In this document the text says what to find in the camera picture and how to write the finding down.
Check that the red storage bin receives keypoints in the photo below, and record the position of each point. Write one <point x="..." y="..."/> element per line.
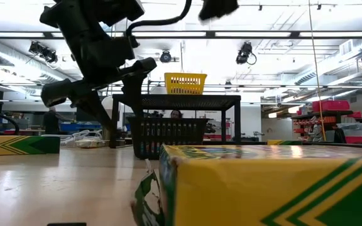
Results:
<point x="358" y="140"/>
<point x="330" y="106"/>

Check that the yellow plastic basket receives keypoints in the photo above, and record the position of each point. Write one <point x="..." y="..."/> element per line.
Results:
<point x="185" y="76"/>

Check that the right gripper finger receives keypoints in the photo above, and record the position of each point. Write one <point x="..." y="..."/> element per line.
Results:
<point x="217" y="7"/>

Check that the black plastic basket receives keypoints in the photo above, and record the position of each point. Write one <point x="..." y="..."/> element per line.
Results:
<point x="168" y="120"/>

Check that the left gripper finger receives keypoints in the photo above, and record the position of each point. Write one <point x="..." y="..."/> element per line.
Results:
<point x="136" y="94"/>
<point x="94" y="106"/>

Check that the black camera mount strip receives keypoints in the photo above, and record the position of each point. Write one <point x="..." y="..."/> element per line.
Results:
<point x="67" y="224"/>

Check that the person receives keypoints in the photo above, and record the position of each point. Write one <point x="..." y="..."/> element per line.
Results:
<point x="51" y="120"/>
<point x="176" y="114"/>

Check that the black perforated metal riser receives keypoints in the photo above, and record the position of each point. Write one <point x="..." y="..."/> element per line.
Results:
<point x="184" y="102"/>

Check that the black overhead camera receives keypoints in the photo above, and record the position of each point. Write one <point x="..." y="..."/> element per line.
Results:
<point x="165" y="56"/>

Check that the black ceiling camera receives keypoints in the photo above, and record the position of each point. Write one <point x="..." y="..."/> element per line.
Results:
<point x="244" y="51"/>

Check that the blue storage tray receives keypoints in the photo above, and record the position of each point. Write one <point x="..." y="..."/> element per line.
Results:
<point x="80" y="126"/>

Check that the yellow green crayon box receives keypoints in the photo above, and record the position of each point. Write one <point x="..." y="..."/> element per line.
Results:
<point x="27" y="145"/>
<point x="262" y="194"/>
<point x="284" y="142"/>

